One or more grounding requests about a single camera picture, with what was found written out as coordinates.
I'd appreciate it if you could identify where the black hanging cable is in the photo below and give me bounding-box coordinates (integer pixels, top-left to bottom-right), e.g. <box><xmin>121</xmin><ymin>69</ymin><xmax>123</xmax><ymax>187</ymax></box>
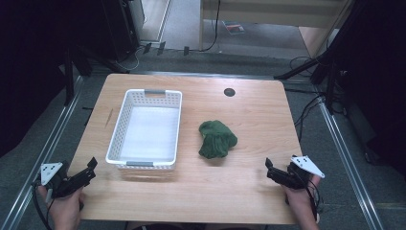
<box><xmin>199</xmin><ymin>0</ymin><xmax>222</xmax><ymax>53</ymax></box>

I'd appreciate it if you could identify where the person's left hand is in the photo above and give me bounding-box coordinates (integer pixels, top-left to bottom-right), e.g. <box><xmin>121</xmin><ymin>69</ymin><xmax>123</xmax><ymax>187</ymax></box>
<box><xmin>36</xmin><ymin>185</ymin><xmax>86</xmax><ymax>226</ymax></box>

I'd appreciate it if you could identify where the booklet with red print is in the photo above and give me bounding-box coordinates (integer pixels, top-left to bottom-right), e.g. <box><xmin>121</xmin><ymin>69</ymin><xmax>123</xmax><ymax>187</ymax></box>
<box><xmin>222</xmin><ymin>20</ymin><xmax>246</xmax><ymax>35</ymax></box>

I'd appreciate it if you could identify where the black metal stand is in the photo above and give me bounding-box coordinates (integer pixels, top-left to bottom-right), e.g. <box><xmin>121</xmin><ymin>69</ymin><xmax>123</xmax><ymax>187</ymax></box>
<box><xmin>62</xmin><ymin>44</ymin><xmax>94</xmax><ymax>107</ymax></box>

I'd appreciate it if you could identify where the person's right hand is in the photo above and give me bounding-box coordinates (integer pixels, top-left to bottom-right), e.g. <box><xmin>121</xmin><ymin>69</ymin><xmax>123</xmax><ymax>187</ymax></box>
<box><xmin>282</xmin><ymin>174</ymin><xmax>322</xmax><ymax>221</ymax></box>

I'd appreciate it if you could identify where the white floor cable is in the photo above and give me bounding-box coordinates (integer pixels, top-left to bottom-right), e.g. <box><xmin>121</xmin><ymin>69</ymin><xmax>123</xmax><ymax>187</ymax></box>
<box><xmin>116</xmin><ymin>43</ymin><xmax>146</xmax><ymax>72</ymax></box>

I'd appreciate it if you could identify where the green cloth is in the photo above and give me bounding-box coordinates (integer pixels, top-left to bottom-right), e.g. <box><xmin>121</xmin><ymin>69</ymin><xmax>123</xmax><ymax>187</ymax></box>
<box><xmin>197</xmin><ymin>119</ymin><xmax>239</xmax><ymax>160</ymax></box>

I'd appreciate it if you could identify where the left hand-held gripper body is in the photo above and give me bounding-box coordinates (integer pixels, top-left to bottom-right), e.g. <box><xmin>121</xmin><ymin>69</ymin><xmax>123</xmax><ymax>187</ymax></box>
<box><xmin>32</xmin><ymin>161</ymin><xmax>88</xmax><ymax>199</ymax></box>

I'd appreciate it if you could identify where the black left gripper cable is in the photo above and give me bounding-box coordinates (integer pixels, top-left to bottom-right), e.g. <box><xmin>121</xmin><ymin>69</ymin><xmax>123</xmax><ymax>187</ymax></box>
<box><xmin>31</xmin><ymin>181</ymin><xmax>56</xmax><ymax>230</ymax></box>

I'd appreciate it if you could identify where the metal floor rail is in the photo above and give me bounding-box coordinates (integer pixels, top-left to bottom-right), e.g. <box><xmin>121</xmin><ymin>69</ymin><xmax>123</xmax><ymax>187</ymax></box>
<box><xmin>317</xmin><ymin>95</ymin><xmax>385</xmax><ymax>230</ymax></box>
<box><xmin>0</xmin><ymin>76</ymin><xmax>85</xmax><ymax>230</ymax></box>

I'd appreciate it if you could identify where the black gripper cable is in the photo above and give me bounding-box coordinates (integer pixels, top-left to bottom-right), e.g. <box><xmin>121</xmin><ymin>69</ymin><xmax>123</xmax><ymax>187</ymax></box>
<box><xmin>31</xmin><ymin>181</ymin><xmax>56</xmax><ymax>230</ymax></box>
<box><xmin>305</xmin><ymin>180</ymin><xmax>323</xmax><ymax>223</ymax></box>

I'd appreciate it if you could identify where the black cabinet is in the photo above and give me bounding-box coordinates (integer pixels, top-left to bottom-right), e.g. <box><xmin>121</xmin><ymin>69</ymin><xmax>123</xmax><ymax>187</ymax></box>
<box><xmin>101</xmin><ymin>0</ymin><xmax>146</xmax><ymax>63</ymax></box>

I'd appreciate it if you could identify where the light wooden furniture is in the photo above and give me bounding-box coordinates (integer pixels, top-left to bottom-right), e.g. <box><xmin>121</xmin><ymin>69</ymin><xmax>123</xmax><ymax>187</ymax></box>
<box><xmin>198</xmin><ymin>0</ymin><xmax>353</xmax><ymax>59</ymax></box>

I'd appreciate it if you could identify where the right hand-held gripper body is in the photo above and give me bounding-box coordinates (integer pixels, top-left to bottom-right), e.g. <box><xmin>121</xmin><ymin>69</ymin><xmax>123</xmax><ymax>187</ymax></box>
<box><xmin>281</xmin><ymin>154</ymin><xmax>327</xmax><ymax>191</ymax></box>

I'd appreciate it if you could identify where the black tripod stand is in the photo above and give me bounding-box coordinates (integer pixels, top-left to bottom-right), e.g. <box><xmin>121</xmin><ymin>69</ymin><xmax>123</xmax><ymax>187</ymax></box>
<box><xmin>273</xmin><ymin>0</ymin><xmax>368</xmax><ymax>113</ymax></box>

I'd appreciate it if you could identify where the white plastic basket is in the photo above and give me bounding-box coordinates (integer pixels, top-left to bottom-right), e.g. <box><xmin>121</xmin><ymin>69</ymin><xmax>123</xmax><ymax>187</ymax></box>
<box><xmin>105</xmin><ymin>88</ymin><xmax>184</xmax><ymax>171</ymax></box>

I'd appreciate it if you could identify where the black looped floor cable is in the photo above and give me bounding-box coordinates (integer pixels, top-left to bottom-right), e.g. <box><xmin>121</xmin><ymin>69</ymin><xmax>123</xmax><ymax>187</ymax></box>
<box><xmin>288</xmin><ymin>56</ymin><xmax>324</xmax><ymax>79</ymax></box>

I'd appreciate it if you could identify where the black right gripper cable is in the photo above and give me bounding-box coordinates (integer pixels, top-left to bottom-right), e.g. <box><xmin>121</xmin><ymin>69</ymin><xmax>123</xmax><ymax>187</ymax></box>
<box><xmin>305</xmin><ymin>180</ymin><xmax>323</xmax><ymax>223</ymax></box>

